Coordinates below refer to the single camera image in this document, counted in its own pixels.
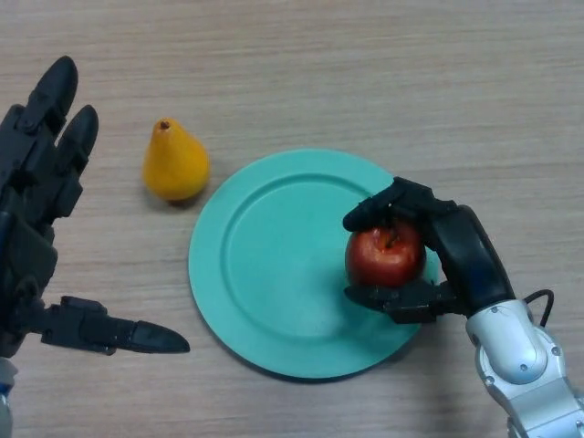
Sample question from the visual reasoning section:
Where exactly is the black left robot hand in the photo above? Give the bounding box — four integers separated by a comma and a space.
0, 55, 191, 360

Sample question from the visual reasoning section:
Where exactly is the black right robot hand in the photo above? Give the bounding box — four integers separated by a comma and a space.
341, 176, 516, 325

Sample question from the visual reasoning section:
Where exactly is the red apple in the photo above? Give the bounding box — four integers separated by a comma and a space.
345, 222, 427, 288

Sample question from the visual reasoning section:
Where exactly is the green round plate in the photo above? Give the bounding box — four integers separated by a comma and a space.
188, 148, 442, 381

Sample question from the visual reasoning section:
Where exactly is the yellow pear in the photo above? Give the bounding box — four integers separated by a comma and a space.
141, 118, 212, 203

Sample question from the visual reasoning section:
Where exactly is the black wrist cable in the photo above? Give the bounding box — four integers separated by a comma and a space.
522, 288, 556, 328

